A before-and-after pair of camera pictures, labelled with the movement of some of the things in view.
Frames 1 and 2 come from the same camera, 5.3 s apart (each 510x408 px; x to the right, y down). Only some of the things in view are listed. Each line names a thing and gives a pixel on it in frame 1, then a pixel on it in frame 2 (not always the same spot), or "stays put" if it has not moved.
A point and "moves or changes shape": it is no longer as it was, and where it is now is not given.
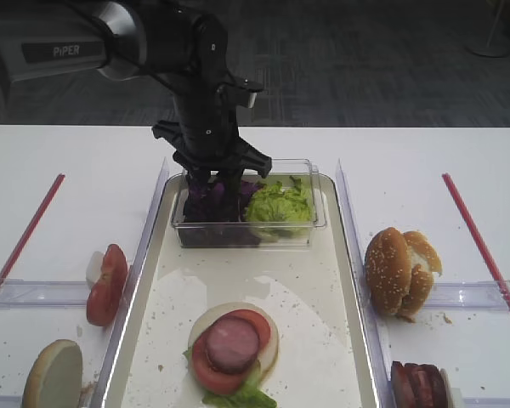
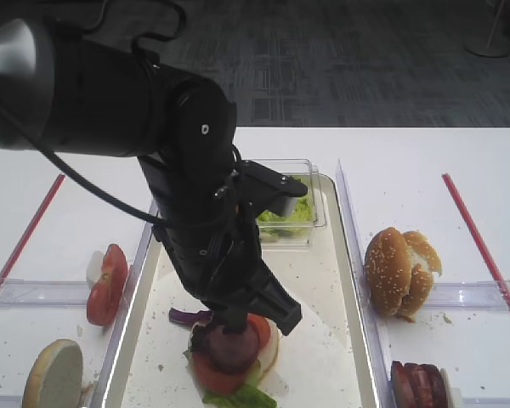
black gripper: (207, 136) to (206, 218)
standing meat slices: (416, 386) stays put
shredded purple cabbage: (219, 232) moves or changes shape
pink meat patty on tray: (232, 344) stays put
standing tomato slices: (104, 297) stays put
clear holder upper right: (481, 295) stays put
